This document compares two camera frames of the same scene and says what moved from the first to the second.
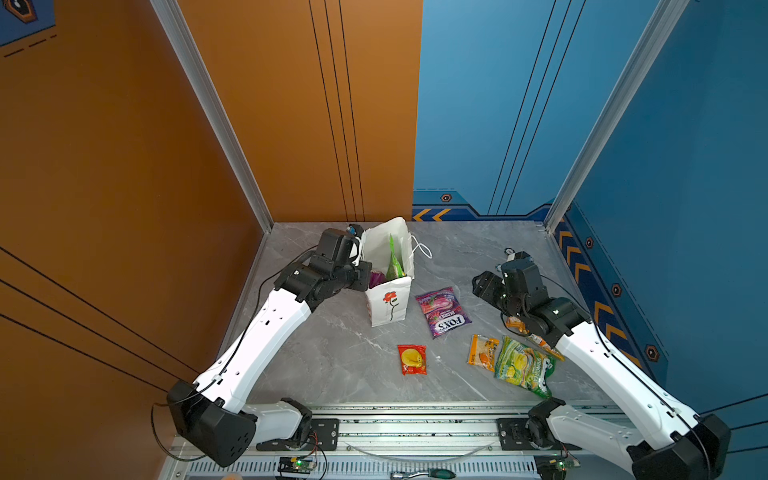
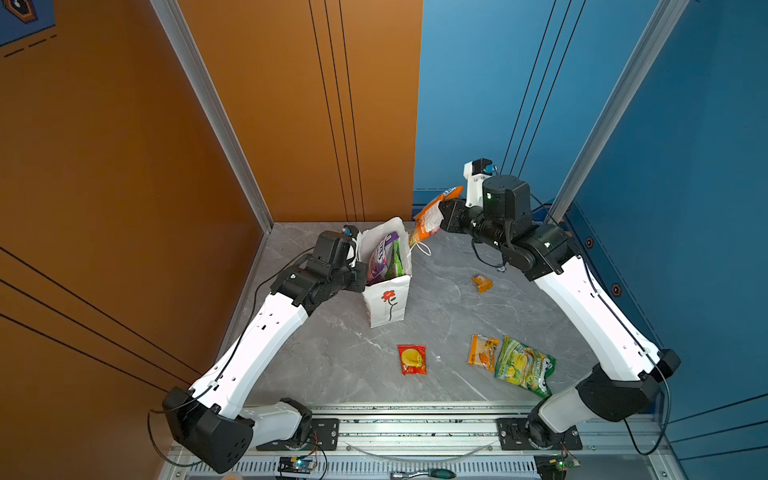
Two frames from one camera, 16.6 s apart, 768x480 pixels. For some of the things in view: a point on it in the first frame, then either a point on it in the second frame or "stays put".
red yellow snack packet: x=413 y=358 stays put
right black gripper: x=485 y=286 -> x=451 y=221
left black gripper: x=362 y=282 stays put
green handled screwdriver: x=436 y=473 stays put
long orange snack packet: x=514 y=322 -> x=429 y=220
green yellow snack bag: x=525 y=366 stays put
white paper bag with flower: x=387 y=302 stays put
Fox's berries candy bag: x=443 y=311 -> x=380 y=258
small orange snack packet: x=482 y=351 stays put
